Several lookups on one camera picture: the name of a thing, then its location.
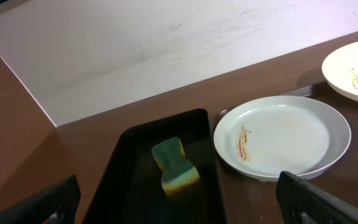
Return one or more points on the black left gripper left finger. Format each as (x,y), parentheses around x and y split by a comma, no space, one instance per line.
(57,203)

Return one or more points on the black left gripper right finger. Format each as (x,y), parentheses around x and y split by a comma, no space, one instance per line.
(303,202)

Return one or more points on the light grey plate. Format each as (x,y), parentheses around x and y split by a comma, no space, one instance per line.
(266,136)

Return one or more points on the green yellow sponge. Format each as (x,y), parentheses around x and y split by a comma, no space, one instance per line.
(178,173)

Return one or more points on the white plate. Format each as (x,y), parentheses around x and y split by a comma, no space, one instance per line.
(340,69)

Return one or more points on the small black tray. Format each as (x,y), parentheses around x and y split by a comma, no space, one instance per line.
(130,190)

